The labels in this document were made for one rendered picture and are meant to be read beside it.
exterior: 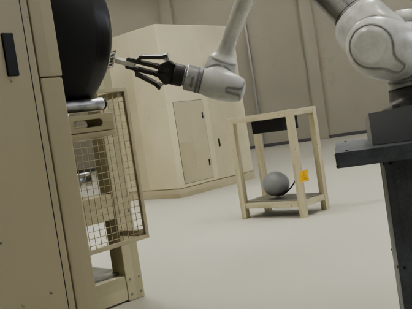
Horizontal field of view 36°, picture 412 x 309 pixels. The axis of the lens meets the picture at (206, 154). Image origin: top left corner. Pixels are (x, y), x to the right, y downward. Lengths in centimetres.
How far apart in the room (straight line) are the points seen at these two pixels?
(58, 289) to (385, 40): 96
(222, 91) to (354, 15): 61
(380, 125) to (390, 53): 23
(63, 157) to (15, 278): 23
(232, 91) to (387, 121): 60
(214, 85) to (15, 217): 113
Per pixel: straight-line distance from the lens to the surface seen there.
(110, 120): 218
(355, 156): 165
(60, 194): 118
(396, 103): 181
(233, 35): 224
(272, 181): 490
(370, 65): 163
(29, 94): 116
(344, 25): 170
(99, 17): 211
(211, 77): 212
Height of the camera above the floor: 77
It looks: 3 degrees down
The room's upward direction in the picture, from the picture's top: 9 degrees counter-clockwise
